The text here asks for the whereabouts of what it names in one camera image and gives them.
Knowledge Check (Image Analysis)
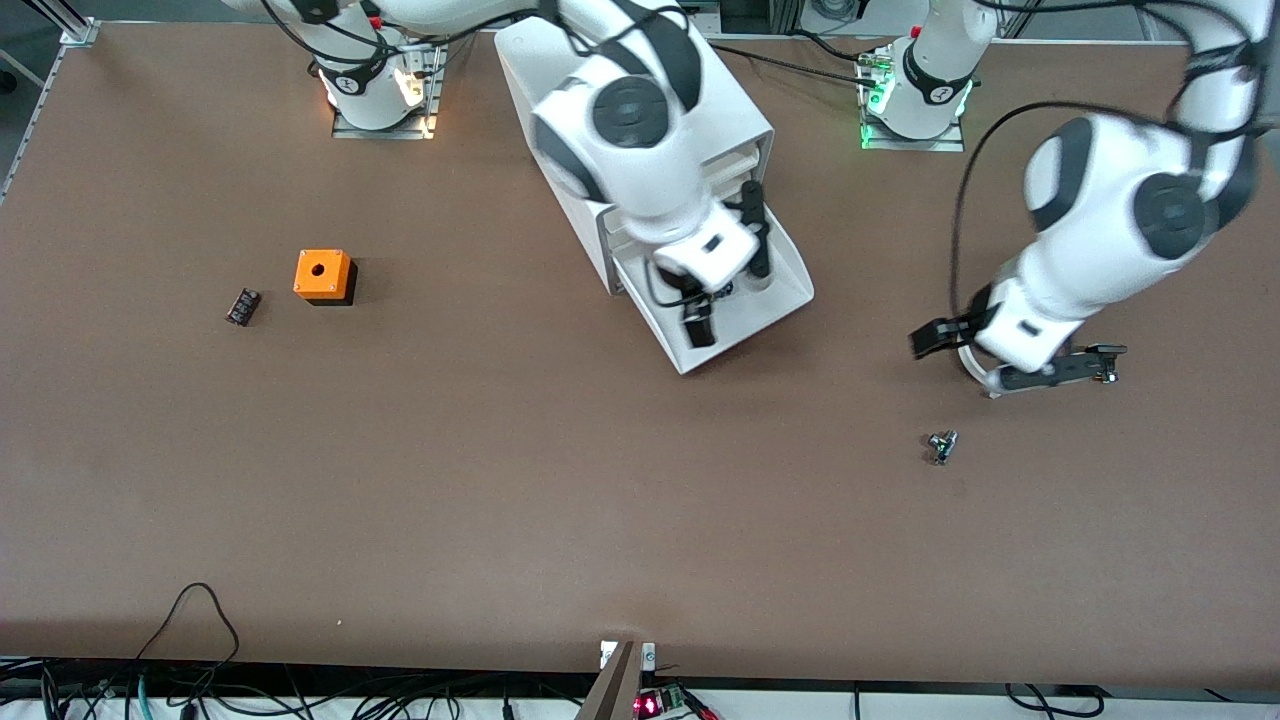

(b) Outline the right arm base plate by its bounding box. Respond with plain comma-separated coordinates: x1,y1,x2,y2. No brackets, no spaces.
332,28,446,140

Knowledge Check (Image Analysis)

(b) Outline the white curved plastic arc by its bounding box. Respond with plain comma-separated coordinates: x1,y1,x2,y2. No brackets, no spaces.
957,343,1004,400

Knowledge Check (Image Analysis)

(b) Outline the circuit board red display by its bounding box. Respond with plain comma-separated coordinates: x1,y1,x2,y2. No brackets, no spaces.
633,686,691,719

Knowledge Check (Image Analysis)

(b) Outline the aluminium profile bar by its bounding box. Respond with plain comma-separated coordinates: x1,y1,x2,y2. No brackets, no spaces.
575,640,643,720

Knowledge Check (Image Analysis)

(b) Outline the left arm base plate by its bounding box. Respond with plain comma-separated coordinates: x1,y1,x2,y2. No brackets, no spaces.
858,45,967,153

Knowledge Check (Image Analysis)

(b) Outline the orange button box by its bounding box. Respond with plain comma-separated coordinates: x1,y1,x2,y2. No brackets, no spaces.
293,249,359,307

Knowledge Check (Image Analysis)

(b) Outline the black cable on table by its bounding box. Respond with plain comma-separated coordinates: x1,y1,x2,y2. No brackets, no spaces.
705,40,886,81

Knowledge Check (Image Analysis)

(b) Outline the black looped cable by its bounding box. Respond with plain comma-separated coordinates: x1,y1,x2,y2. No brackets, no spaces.
133,582,242,666

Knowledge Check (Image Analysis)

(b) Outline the white drawer cabinet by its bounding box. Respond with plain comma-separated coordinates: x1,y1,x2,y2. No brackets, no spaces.
494,0,774,296

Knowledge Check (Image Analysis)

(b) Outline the black push button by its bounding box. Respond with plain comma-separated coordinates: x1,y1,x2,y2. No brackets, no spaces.
1085,343,1129,385

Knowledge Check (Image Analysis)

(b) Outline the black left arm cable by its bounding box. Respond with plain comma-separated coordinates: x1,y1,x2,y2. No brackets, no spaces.
948,98,1196,326

